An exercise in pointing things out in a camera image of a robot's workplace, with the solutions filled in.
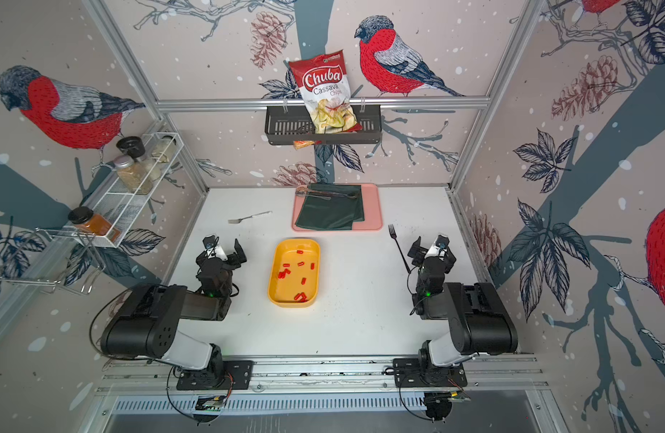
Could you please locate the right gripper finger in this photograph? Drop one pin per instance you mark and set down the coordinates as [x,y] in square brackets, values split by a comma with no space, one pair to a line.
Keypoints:
[416,251]
[442,242]

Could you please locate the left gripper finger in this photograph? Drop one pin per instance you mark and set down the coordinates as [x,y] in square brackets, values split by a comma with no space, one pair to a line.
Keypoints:
[210,242]
[238,256]

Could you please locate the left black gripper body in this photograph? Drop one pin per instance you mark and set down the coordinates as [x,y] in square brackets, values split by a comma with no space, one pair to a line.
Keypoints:
[227,267]

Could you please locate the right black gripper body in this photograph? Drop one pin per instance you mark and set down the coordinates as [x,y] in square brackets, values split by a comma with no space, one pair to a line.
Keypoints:
[421,265]

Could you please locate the yellow plastic storage box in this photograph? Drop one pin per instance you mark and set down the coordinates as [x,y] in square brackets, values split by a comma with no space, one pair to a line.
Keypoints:
[282,292]

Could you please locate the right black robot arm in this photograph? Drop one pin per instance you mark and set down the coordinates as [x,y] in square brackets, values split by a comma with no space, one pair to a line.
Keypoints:
[477,320]

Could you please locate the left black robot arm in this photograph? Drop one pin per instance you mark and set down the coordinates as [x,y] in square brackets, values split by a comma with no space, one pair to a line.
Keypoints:
[146,326]

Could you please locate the silver metal fork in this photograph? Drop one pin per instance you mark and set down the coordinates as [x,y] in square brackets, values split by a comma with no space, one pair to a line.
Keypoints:
[236,221]

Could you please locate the black plastic fork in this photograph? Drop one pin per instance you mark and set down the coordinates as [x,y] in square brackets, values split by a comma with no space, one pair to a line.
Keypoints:
[393,234]

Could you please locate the pink plastic tray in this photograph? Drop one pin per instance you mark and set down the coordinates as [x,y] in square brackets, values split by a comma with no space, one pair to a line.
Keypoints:
[372,221]

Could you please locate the dark green folded cloth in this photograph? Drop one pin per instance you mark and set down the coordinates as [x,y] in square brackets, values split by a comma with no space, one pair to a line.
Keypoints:
[336,214]

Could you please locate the black tongs on tray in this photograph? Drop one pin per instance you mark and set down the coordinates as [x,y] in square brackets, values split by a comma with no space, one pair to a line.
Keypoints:
[305,191]

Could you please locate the silver lid spice jar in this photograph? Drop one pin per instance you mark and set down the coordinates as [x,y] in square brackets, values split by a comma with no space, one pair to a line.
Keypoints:
[132,175]

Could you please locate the clear pale spice jar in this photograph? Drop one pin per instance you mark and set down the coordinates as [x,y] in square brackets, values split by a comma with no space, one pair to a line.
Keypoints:
[165,150]

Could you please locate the orange spice jar black lid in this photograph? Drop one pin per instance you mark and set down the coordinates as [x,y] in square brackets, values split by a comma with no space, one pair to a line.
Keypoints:
[92,223]

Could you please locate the right circuit board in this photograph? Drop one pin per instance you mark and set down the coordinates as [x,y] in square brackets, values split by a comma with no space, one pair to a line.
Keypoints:
[440,405]

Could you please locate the Chuba cassava chips bag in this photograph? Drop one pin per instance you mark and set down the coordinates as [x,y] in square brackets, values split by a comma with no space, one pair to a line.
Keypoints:
[325,90]

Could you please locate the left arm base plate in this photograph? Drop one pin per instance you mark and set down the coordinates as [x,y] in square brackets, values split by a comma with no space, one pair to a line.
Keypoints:
[227,375]

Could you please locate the white wire spice rack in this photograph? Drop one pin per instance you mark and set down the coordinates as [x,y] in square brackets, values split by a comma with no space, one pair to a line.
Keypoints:
[122,207]

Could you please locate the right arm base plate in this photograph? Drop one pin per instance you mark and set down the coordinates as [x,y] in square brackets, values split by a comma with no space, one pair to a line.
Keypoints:
[408,373]

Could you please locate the chrome wire holder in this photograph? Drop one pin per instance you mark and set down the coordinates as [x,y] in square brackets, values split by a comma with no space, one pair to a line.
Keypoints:
[50,260]

